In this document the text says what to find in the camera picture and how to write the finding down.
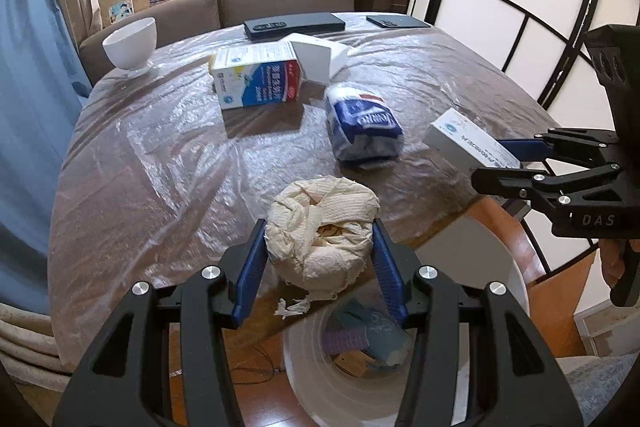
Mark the torn paper scrap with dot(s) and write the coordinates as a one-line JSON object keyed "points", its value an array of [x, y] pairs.
{"points": [[292, 308]]}

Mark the blue tissue packet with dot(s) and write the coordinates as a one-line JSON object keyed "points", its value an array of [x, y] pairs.
{"points": [[360, 122]]}

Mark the person's right hand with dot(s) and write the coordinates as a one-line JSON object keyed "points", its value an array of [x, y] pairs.
{"points": [[612, 262]]}

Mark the small white cardboard box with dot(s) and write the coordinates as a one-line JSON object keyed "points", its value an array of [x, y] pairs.
{"points": [[460, 137]]}

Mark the white ceramic bowl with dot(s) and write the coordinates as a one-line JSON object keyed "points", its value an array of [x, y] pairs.
{"points": [[130, 44]]}

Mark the rounded photo card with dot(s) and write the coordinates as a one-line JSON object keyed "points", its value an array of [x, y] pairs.
{"points": [[122, 12]]}

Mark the beige fabric seat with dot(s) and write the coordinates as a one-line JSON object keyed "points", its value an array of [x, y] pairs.
{"points": [[25, 342]]}

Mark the white plastic box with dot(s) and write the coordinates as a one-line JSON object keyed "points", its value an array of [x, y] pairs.
{"points": [[315, 57]]}

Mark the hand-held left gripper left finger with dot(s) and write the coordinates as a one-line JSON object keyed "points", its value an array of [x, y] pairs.
{"points": [[250, 267]]}

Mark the purple packet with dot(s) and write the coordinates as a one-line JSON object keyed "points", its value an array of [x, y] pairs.
{"points": [[345, 339]]}

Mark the white trash bin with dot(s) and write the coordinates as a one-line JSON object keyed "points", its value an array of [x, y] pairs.
{"points": [[480, 247]]}

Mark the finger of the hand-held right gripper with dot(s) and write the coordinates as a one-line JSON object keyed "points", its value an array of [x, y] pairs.
{"points": [[505, 181], [520, 148]]}

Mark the black folding phone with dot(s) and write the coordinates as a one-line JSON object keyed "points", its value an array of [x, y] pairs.
{"points": [[300, 24]]}

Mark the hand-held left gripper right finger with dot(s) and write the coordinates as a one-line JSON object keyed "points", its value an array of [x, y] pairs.
{"points": [[387, 272]]}

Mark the grey rug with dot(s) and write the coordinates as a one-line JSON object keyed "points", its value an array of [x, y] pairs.
{"points": [[600, 387]]}

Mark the black framed screen partition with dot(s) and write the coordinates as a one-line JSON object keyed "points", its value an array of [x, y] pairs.
{"points": [[500, 7]]}

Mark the blue curtain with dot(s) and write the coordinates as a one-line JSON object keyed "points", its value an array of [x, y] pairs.
{"points": [[30, 107]]}

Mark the white blue carton box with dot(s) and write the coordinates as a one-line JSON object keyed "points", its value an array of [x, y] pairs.
{"points": [[260, 82]]}

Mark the teal packet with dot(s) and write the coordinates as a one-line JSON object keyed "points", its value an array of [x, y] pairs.
{"points": [[385, 337]]}

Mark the dark blue smartphone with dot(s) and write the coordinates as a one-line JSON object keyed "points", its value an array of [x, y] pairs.
{"points": [[395, 21]]}

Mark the clear plastic table sheet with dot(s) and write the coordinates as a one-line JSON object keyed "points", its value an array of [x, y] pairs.
{"points": [[175, 157]]}

